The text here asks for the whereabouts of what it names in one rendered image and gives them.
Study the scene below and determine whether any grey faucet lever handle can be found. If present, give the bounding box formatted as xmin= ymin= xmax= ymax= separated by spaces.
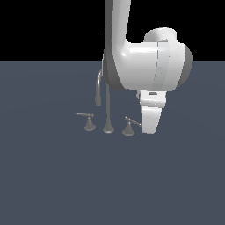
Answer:
xmin=74 ymin=112 xmax=97 ymax=132
xmin=121 ymin=116 xmax=142 ymax=137

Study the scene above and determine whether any grey gooseneck faucet spout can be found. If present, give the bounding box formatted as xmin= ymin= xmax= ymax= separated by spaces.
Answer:
xmin=94 ymin=68 xmax=115 ymax=134

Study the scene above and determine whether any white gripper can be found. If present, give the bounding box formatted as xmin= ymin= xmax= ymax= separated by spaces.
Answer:
xmin=136 ymin=89 xmax=168 ymax=134

